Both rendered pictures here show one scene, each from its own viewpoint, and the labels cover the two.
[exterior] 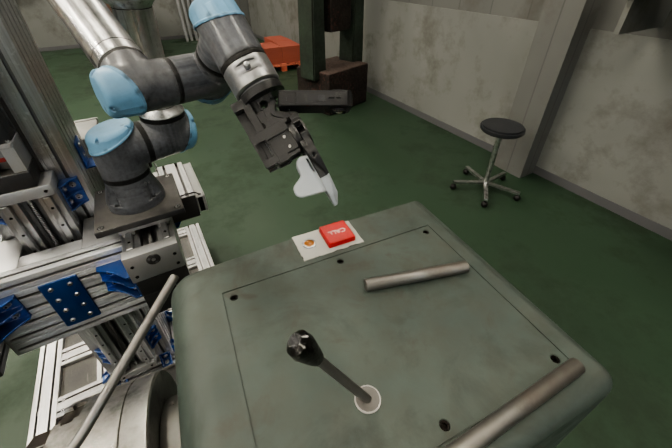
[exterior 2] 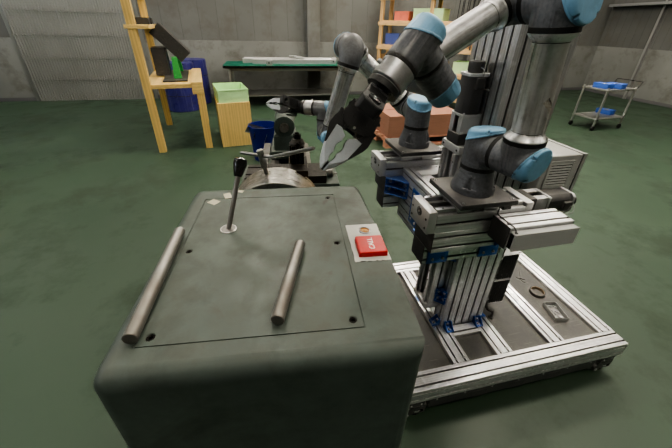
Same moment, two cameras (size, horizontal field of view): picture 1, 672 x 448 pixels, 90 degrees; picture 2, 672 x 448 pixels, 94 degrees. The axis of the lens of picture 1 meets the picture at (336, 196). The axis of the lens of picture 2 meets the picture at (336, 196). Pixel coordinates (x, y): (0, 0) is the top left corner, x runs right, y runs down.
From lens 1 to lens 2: 0.83 m
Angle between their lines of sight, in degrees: 86
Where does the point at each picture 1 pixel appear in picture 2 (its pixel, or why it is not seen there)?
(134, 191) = (461, 174)
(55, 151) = not seen: hidden behind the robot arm
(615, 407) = not seen: outside the picture
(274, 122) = not seen: hidden behind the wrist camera
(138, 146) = (482, 147)
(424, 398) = (207, 248)
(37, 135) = (486, 122)
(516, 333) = (191, 323)
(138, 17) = (536, 49)
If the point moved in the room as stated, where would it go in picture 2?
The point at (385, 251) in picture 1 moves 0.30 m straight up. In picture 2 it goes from (335, 272) to (339, 118)
